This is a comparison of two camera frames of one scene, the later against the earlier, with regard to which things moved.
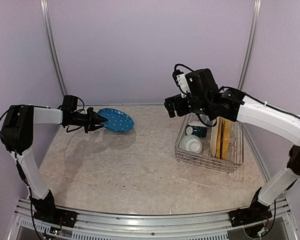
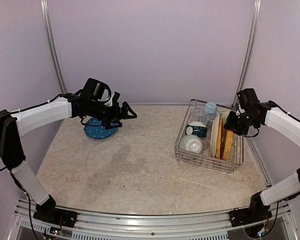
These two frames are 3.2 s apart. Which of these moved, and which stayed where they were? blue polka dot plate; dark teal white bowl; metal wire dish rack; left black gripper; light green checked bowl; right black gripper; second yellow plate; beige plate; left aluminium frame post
Moved: left black gripper; blue polka dot plate; right black gripper
Stayed: left aluminium frame post; light green checked bowl; second yellow plate; metal wire dish rack; beige plate; dark teal white bowl
